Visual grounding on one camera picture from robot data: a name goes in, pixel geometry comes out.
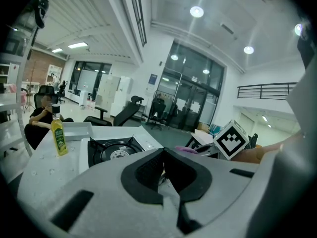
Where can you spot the person's light grey shirt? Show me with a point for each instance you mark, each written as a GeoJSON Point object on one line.
{"type": "Point", "coordinates": [302, 103]}

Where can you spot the black office chair with armrests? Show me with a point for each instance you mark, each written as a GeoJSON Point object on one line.
{"type": "Point", "coordinates": [158, 110]}

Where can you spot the white cardboard box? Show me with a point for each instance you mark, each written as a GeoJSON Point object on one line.
{"type": "Point", "coordinates": [204, 137]}

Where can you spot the round ceiling lamp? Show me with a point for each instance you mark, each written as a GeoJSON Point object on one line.
{"type": "Point", "coordinates": [298, 29]}
{"type": "Point", "coordinates": [248, 49]}
{"type": "Point", "coordinates": [196, 11]}

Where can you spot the white metal shelf rack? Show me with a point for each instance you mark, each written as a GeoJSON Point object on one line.
{"type": "Point", "coordinates": [21, 83]}

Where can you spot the white and black portable stove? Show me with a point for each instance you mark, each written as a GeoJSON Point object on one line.
{"type": "Point", "coordinates": [119, 145]}

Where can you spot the person's right forearm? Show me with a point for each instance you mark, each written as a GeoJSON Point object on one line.
{"type": "Point", "coordinates": [275, 146]}

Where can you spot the white display shelf cabinet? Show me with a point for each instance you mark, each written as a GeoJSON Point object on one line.
{"type": "Point", "coordinates": [54, 74]}

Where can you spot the pink cloth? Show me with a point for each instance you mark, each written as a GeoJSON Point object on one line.
{"type": "Point", "coordinates": [185, 149]}

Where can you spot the white rectangular tray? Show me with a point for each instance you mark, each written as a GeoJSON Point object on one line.
{"type": "Point", "coordinates": [76, 130]}

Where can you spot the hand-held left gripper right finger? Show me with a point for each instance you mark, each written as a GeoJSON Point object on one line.
{"type": "Point", "coordinates": [193, 182]}

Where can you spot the white storage cabinets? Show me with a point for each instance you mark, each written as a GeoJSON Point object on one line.
{"type": "Point", "coordinates": [111, 93]}

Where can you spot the black hanging headset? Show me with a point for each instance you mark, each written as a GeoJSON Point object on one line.
{"type": "Point", "coordinates": [40, 11]}

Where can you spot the black framed glass door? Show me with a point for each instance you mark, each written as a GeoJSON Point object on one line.
{"type": "Point", "coordinates": [188, 95]}

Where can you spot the blue wall poster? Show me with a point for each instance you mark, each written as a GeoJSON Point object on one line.
{"type": "Point", "coordinates": [151, 83]}

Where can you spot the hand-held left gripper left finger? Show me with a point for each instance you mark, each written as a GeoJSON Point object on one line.
{"type": "Point", "coordinates": [138, 182]}

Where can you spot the white whiteboard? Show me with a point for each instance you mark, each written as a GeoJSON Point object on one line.
{"type": "Point", "coordinates": [86, 79]}

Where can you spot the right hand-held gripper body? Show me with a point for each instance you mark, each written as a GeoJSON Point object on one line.
{"type": "Point", "coordinates": [230, 140]}

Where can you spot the rectangular ceiling light panel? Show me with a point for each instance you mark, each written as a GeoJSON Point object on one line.
{"type": "Point", "coordinates": [57, 50]}
{"type": "Point", "coordinates": [77, 45]}

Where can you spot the black mesh office chair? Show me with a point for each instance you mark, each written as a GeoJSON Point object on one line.
{"type": "Point", "coordinates": [45, 90]}

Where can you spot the yellow oil bottle black cap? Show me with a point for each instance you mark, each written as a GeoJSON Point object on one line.
{"type": "Point", "coordinates": [59, 137]}

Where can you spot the reclined black office chair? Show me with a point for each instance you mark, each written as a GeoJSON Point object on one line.
{"type": "Point", "coordinates": [123, 115]}

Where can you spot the wooden coat stand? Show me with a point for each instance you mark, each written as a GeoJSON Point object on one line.
{"type": "Point", "coordinates": [31, 88]}

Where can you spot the black balcony railing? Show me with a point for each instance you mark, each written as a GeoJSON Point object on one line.
{"type": "Point", "coordinates": [265, 90]}

